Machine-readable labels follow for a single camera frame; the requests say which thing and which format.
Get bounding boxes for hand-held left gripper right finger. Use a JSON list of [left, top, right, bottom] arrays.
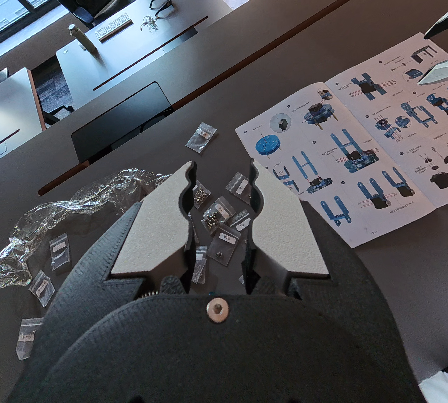
[[241, 159, 330, 294]]

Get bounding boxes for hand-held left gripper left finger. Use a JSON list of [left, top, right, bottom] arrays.
[[110, 161, 198, 294]]

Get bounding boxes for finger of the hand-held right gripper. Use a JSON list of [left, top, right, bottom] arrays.
[[423, 12, 448, 40], [417, 60, 448, 86]]

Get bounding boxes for pile of small screw bags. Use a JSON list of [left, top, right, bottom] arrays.
[[16, 122, 252, 361]]

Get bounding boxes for dark grey desk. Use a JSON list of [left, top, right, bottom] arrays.
[[0, 0, 448, 403]]

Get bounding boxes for grey office desk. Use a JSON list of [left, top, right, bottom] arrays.
[[0, 67, 47, 158], [56, 0, 233, 109]]

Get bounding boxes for crumpled clear plastic wrap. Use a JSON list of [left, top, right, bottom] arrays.
[[0, 167, 174, 287]]

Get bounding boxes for printed instruction booklet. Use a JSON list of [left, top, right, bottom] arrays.
[[235, 32, 448, 249]]

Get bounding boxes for metal water bottle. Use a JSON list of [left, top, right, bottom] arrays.
[[67, 23, 99, 53]]

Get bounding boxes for white keyboard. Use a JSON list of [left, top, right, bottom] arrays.
[[94, 12, 133, 42]]

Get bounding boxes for person's white t-shirt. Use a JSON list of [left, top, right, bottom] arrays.
[[418, 370, 448, 403]]

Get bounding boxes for black sunglasses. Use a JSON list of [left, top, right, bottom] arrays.
[[149, 0, 175, 21]]

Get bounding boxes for black cable tray lid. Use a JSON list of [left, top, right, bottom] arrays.
[[71, 82, 173, 164]]

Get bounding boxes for wired earphones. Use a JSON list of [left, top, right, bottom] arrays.
[[137, 14, 159, 32]]

